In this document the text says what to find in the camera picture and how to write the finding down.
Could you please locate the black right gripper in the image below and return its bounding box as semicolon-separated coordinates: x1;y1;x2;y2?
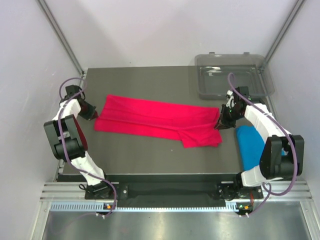
214;104;244;130

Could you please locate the red t shirt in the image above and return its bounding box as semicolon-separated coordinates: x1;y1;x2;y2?
94;94;223;148

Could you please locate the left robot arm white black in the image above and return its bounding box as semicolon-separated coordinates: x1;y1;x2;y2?
43;99;114;199

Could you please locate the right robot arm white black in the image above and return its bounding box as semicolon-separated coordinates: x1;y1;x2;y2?
215;101;305;198

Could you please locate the blue folded t shirt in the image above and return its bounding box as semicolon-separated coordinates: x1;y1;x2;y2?
235;125;281;174

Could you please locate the clear plastic storage bin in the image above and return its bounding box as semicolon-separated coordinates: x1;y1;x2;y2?
194;52;275;100

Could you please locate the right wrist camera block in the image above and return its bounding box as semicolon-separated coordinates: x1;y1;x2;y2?
224;86;251;106

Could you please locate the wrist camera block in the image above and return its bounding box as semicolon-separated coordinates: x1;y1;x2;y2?
64;85;86;101
224;86;251;106

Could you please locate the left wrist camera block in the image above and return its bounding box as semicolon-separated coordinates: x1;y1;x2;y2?
64;85;86;101

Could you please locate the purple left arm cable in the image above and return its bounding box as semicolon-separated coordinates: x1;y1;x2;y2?
58;76;118;218

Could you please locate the grey slotted cable duct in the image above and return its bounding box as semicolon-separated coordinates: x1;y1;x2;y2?
49;201;253;213

